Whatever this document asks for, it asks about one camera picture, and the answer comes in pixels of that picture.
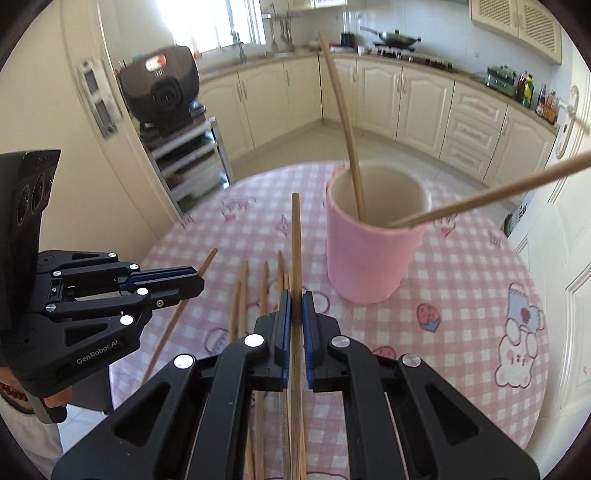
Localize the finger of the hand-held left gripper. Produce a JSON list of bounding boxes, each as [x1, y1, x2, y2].
[[28, 277, 205, 354], [39, 250, 195, 289]]

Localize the pink checkered tablecloth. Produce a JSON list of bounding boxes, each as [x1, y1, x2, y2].
[[108, 160, 548, 480]]

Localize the person's left hand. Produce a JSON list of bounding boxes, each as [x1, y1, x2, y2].
[[44, 387, 74, 409]]

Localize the gas stove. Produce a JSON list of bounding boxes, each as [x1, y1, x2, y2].
[[372, 43, 455, 71]]

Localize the white printed bag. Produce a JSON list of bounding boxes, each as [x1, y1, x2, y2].
[[503, 189, 536, 238]]

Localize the dark wok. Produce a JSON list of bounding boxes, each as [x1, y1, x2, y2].
[[360, 26, 422, 49]]

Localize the silver door handle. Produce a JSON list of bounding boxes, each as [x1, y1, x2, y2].
[[555, 85, 581, 160]]

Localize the dark red patterned cloth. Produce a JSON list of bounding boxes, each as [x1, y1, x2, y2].
[[0, 367, 28, 403]]

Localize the row of condiment bottles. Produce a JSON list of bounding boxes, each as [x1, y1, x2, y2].
[[515, 69, 559, 125]]

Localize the pink cup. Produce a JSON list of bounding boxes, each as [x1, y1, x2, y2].
[[325, 161, 433, 305]]

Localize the cream base kitchen cabinets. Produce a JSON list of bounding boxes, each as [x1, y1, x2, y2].
[[196, 53, 559, 185]]

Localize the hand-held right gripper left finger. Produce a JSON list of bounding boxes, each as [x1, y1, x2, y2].
[[51, 290, 293, 480]]

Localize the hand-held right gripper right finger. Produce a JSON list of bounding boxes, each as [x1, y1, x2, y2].
[[301, 290, 540, 480]]

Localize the white door with silver handle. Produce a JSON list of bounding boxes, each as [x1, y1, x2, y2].
[[505, 41, 591, 462]]

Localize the white metal rack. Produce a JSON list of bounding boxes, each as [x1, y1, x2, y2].
[[139, 104, 236, 215]]

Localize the black kitchen appliance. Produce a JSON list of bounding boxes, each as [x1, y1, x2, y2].
[[119, 45, 201, 125]]

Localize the hanging kitchen utensils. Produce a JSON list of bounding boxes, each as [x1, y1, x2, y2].
[[263, 11, 301, 54]]

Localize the person's white pants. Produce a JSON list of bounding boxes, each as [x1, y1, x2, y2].
[[0, 394, 63, 480]]

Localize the kitchen window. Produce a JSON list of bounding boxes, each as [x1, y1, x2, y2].
[[154, 0, 269, 51]]

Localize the green countertop appliance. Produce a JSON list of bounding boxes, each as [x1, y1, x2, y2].
[[485, 65, 518, 95]]

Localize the white door with latch plate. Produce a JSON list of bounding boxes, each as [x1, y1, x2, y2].
[[28, 0, 188, 259]]

